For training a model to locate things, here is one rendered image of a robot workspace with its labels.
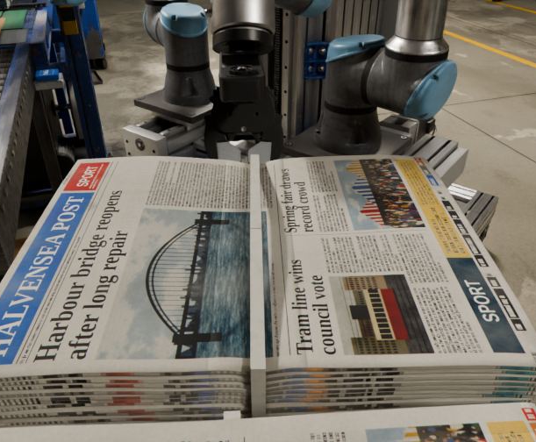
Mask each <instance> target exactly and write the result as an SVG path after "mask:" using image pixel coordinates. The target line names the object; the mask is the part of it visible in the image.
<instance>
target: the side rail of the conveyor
mask: <svg viewBox="0 0 536 442"><path fill-rule="evenodd" d="M36 71H37V68H36V65H35V61H34V58H33V54H32V48H31V44H30V43H18V44H16V46H15V50H14V53H13V56H12V59H11V64H10V67H9V71H8V74H7V77H6V80H5V84H4V88H3V92H2V95H1V98H0V274H6V273H7V271H8V270H9V268H10V266H11V264H12V262H13V254H14V248H15V241H16V234H17V228H18V215H19V208H20V201H21V195H22V188H23V180H24V174H25V161H26V155H27V147H28V140H29V134H30V127H31V121H32V107H33V101H34V94H35V88H34V84H33V82H34V76H35V75H36Z"/></svg>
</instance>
